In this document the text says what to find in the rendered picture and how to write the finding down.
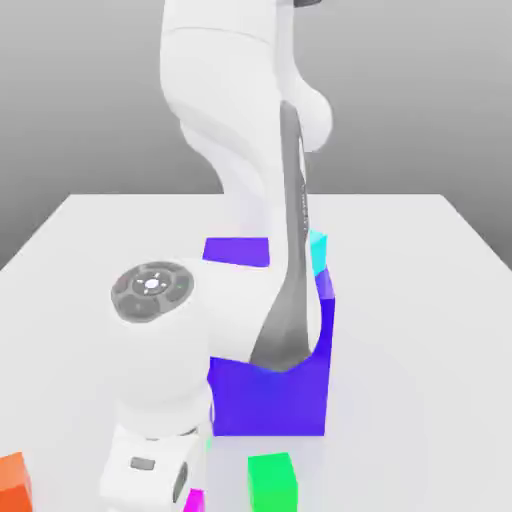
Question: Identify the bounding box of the small cyan cube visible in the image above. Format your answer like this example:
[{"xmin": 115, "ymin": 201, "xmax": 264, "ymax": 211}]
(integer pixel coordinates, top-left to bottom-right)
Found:
[{"xmin": 308, "ymin": 229, "xmax": 329, "ymax": 278}]

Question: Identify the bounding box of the small green cube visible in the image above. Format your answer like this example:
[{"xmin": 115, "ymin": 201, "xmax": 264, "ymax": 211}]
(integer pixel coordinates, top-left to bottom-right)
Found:
[{"xmin": 246, "ymin": 451, "xmax": 300, "ymax": 512}]

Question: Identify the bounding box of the small magenta cube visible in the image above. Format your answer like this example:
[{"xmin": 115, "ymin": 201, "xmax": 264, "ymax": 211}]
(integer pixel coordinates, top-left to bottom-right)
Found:
[{"xmin": 182, "ymin": 487, "xmax": 206, "ymax": 512}]

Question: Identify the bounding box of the small orange cube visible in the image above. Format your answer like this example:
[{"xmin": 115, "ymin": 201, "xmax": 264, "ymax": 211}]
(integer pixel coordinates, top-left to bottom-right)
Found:
[{"xmin": 0, "ymin": 451, "xmax": 34, "ymax": 512}]

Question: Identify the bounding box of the large blue box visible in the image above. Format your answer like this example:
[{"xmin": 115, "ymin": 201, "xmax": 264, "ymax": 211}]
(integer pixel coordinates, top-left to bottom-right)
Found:
[{"xmin": 201, "ymin": 236, "xmax": 337, "ymax": 438}]

